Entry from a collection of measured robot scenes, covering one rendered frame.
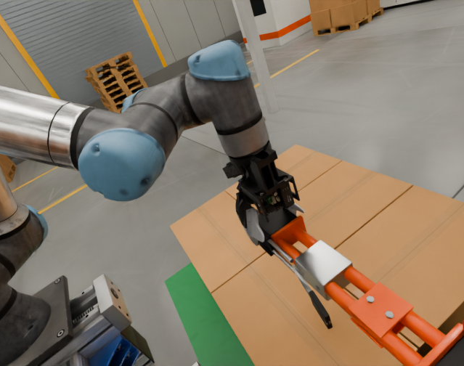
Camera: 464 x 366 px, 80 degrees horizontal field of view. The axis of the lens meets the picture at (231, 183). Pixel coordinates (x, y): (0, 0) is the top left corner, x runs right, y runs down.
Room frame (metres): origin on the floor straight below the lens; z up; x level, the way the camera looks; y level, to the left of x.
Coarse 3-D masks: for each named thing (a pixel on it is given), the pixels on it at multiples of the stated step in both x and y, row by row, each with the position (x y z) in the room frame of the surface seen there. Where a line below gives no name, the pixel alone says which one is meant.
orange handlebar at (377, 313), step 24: (312, 240) 0.34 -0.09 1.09; (336, 288) 0.24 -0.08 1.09; (360, 288) 0.23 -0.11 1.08; (384, 288) 0.21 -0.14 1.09; (360, 312) 0.19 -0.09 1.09; (384, 312) 0.18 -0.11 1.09; (408, 312) 0.17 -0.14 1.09; (384, 336) 0.16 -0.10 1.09; (432, 336) 0.14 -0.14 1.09; (408, 360) 0.13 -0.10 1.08
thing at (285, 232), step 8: (272, 216) 0.42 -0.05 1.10; (280, 216) 0.41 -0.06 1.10; (288, 216) 0.40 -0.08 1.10; (296, 216) 0.40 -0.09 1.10; (264, 224) 0.41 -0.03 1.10; (272, 224) 0.40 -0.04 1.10; (280, 224) 0.39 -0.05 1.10; (288, 224) 0.38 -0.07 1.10; (296, 224) 0.38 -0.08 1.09; (304, 224) 0.39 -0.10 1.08; (272, 232) 0.38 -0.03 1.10; (280, 232) 0.37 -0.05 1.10; (288, 232) 0.38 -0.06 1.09; (288, 240) 0.38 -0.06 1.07; (296, 240) 0.38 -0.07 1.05
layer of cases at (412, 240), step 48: (336, 192) 1.03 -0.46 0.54; (384, 192) 0.90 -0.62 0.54; (432, 192) 0.79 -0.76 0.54; (192, 240) 1.13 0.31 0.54; (240, 240) 0.98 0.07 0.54; (336, 240) 0.76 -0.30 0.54; (384, 240) 0.67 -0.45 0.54; (432, 240) 0.59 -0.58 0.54; (240, 288) 0.73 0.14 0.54; (288, 288) 0.64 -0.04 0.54; (432, 288) 0.44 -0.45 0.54; (240, 336) 0.55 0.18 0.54; (288, 336) 0.48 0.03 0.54; (336, 336) 0.43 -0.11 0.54
